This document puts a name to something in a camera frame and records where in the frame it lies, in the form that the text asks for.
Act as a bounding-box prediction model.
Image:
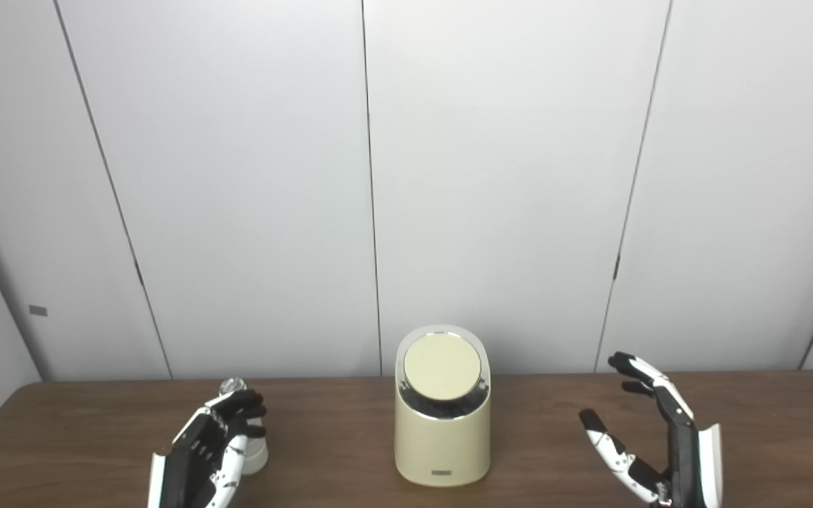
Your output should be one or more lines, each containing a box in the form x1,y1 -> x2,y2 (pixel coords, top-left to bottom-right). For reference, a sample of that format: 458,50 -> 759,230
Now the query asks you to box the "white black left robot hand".
147,388 -> 267,508

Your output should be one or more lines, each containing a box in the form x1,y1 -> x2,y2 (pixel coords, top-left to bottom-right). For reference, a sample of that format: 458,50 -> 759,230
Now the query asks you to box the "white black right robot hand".
579,351 -> 723,508

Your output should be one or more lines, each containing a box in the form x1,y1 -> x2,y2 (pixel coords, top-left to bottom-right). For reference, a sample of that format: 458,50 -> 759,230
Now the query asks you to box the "small white plastic bottle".
219,377 -> 270,475

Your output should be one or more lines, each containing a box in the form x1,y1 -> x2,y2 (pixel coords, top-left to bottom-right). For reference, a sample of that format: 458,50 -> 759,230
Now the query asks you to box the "cream round bin lid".
404,333 -> 483,401

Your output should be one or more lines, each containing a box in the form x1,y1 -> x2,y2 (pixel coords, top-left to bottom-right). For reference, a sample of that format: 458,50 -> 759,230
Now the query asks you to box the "cream-colored bin body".
394,324 -> 492,488

